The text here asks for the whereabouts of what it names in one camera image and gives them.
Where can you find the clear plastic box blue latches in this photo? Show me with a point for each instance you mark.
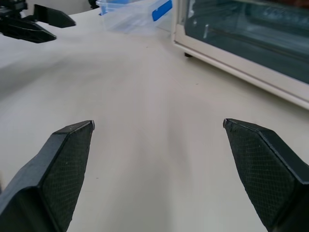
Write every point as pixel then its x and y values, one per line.
pixel 137 17

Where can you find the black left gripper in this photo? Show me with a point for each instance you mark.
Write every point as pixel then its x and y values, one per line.
pixel 10 7

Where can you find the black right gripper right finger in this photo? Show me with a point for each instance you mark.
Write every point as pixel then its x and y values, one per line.
pixel 263 169

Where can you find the cream toaster oven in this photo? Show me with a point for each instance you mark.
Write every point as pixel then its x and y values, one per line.
pixel 241 36

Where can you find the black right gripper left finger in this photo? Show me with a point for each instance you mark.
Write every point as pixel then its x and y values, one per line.
pixel 53 174

